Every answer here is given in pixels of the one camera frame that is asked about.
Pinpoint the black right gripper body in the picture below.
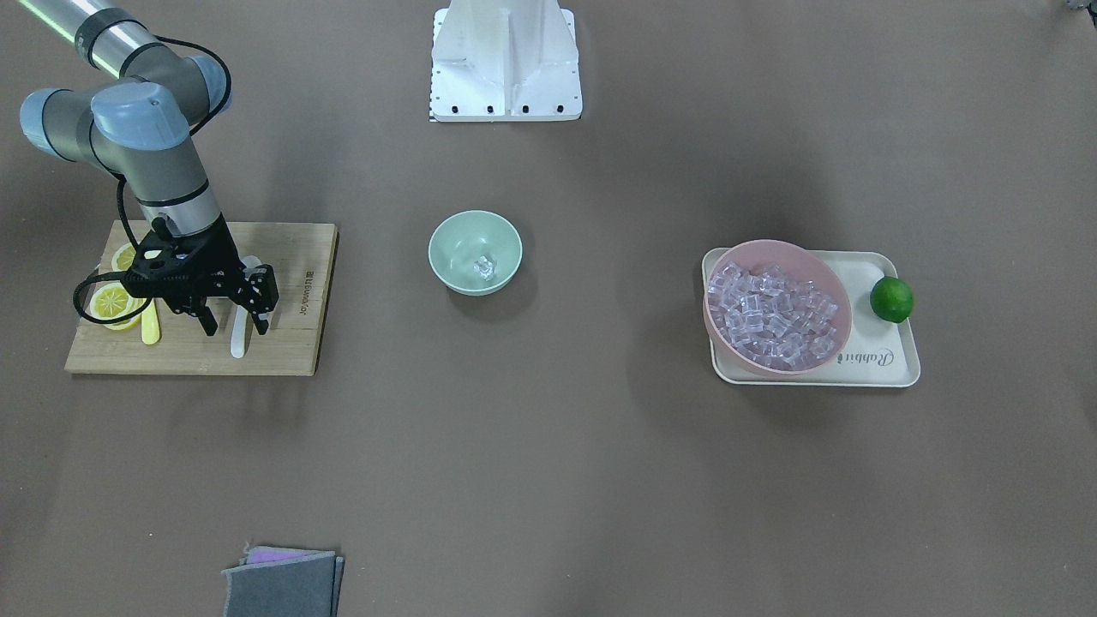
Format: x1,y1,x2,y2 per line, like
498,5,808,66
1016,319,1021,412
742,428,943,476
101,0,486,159
124,215,279,319

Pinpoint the white ceramic spoon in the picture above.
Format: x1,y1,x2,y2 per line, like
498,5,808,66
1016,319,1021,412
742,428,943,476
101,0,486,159
230,305,252,359

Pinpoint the clear ice cube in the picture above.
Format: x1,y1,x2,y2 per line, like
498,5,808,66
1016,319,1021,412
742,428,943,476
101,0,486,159
471,255,496,284

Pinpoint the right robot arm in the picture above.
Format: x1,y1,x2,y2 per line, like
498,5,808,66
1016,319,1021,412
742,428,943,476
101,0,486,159
20,1,279,335

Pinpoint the light green bowl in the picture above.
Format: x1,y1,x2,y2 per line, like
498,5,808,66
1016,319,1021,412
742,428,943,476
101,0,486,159
428,210,524,298

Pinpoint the pink bowl of ice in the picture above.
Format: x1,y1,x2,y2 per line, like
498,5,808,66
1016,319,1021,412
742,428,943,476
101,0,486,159
702,239,853,379

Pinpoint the yellow plastic knife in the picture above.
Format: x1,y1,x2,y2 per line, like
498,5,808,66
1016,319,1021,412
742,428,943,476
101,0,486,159
140,298,162,346

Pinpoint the lemon slice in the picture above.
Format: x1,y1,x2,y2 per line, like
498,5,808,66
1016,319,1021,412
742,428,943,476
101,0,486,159
111,243,136,273
87,282,142,332

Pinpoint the wooden cutting board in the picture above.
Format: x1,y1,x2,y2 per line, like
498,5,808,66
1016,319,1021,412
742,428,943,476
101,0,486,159
65,222,339,375

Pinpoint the folded grey purple cloth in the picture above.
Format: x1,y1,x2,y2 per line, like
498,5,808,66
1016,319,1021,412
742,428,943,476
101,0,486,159
222,545,344,616

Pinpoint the cream plastic tray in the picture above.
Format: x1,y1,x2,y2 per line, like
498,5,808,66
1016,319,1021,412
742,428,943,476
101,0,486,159
709,250,921,389

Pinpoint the green lime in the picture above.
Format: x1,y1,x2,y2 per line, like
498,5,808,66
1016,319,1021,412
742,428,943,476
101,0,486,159
869,276,915,324

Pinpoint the white pillar mount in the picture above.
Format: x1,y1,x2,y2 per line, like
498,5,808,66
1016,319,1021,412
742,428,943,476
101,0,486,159
429,1,584,123

